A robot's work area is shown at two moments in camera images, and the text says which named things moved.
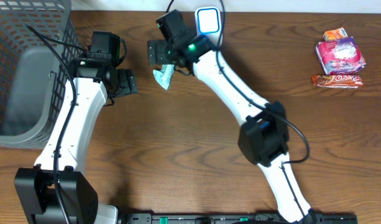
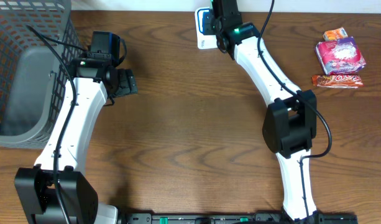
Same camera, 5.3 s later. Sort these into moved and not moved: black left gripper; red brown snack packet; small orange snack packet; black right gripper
Moved: black right gripper
Not moved: small orange snack packet; red brown snack packet; black left gripper
